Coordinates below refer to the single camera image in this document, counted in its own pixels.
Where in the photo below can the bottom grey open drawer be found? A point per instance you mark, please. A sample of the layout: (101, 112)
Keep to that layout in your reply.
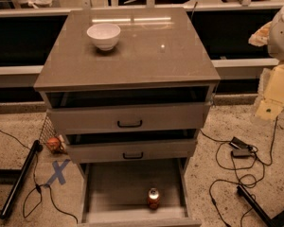
(115, 195)

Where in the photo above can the red coke can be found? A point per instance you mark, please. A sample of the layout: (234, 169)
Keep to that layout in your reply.
(153, 198)

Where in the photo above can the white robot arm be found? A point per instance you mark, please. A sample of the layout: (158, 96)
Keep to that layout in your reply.
(276, 37)

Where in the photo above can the black top drawer handle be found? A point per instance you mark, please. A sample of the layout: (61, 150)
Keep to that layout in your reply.
(128, 125)

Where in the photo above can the black bar right floor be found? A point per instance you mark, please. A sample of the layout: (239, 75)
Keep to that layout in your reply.
(277, 221)

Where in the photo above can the top grey drawer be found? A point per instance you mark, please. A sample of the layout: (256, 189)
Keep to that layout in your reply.
(162, 117)

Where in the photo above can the blue tape cross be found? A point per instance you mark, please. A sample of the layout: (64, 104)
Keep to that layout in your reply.
(58, 172)

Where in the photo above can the black pole left floor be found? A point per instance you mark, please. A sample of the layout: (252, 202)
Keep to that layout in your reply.
(20, 180)

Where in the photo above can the middle grey drawer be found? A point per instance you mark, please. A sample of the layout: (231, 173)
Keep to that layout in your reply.
(112, 152)

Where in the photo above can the wire mesh basket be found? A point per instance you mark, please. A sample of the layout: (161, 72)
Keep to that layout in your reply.
(47, 132)

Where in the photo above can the white ceramic bowl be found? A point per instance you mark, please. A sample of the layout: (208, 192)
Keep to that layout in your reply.
(104, 36)

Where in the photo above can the orange ball in net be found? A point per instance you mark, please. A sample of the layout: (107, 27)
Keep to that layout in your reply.
(54, 144)

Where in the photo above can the black middle drawer handle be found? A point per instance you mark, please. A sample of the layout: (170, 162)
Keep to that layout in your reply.
(133, 156)

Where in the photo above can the grey drawer cabinet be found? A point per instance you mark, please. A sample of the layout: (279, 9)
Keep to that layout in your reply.
(159, 59)

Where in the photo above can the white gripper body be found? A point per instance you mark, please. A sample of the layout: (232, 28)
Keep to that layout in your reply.
(281, 37)

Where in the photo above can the black drawer handle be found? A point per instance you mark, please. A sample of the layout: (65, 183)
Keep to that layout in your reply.
(133, 156)
(128, 125)

